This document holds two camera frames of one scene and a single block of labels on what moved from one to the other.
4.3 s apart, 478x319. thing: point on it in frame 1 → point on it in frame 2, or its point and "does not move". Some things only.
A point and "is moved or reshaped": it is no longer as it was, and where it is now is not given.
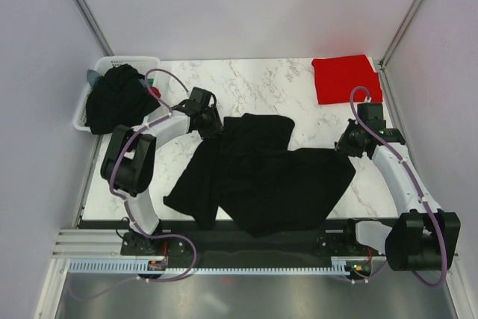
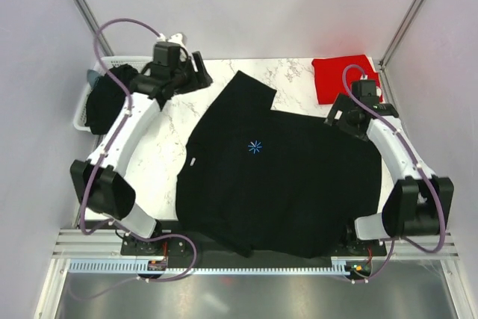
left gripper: [216, 127] → [200, 80]
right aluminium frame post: [382, 68] does not move
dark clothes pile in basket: [118, 97] does not move
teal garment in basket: [92, 75] does not move
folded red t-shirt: [336, 77] does not move
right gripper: [342, 144] → [342, 104]
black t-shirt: [243, 175] is moved or reshaped
